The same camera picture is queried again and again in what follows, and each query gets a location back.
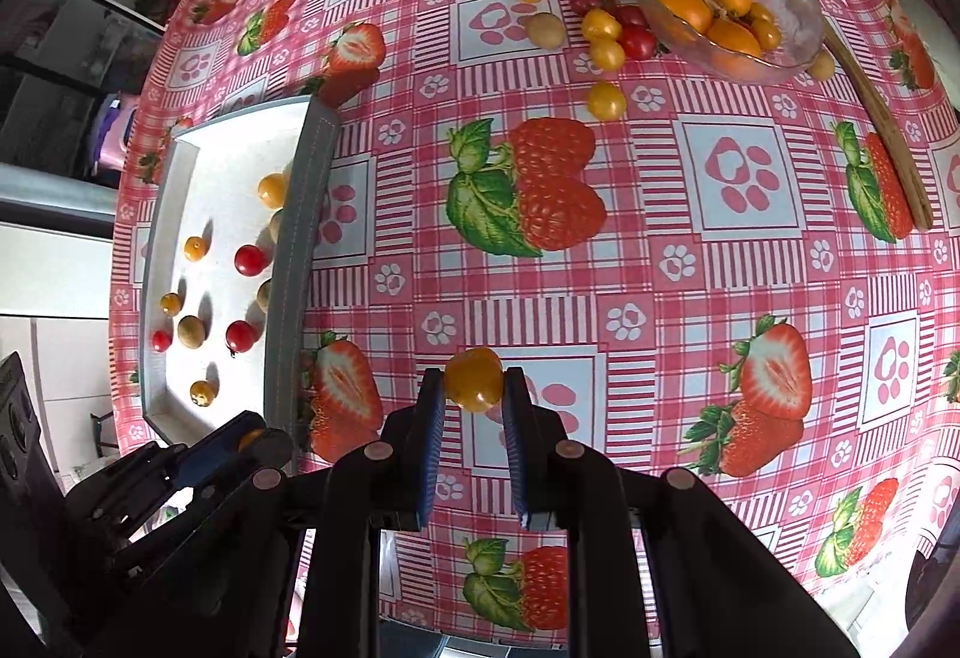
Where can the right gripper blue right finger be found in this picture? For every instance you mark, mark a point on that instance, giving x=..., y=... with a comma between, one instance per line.
x=516, y=414

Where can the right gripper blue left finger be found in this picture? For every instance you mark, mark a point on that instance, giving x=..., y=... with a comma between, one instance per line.
x=429, y=422

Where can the yellow cherry tomato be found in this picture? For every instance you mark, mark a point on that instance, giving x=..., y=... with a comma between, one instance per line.
x=474, y=380

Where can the brown kiwi berry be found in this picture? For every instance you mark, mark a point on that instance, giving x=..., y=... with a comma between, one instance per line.
x=191, y=331

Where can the red cherry tomato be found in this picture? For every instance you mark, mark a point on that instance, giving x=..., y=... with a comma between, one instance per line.
x=250, y=260

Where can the white rectangular tray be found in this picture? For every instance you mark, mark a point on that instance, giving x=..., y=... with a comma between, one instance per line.
x=257, y=176

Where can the pink strawberry pattern tablecloth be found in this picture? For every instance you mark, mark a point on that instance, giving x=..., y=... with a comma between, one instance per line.
x=691, y=271

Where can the pink plastic stool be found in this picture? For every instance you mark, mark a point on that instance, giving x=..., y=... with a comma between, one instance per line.
x=110, y=131

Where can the long wooden stick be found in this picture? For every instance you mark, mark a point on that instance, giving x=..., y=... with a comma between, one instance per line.
x=886, y=128

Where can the clear glass fruit bowl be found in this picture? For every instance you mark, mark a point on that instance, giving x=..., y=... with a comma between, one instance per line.
x=749, y=41

